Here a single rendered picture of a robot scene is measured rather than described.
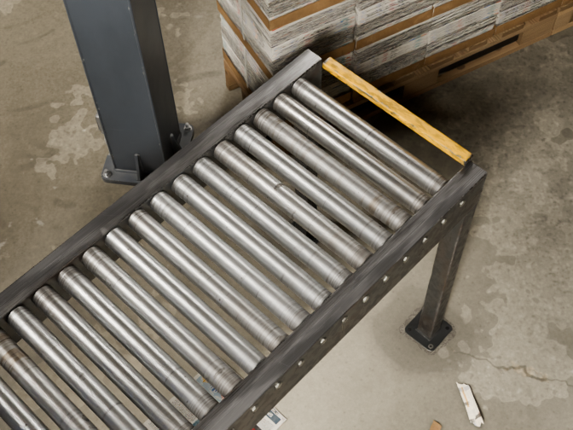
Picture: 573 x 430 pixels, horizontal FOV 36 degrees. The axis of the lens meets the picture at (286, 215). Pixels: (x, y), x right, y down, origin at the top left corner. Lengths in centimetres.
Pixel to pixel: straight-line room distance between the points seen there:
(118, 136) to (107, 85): 24
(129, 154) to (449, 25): 113
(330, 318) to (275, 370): 16
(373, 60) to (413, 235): 110
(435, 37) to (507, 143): 44
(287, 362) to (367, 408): 85
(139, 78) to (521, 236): 129
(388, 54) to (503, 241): 70
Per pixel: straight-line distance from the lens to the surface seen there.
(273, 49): 258
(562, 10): 341
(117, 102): 271
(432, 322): 258
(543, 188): 303
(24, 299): 190
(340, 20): 265
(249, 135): 205
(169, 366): 177
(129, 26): 245
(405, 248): 188
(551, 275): 286
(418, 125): 205
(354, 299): 182
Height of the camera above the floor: 241
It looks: 57 degrees down
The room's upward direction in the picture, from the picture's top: 2 degrees counter-clockwise
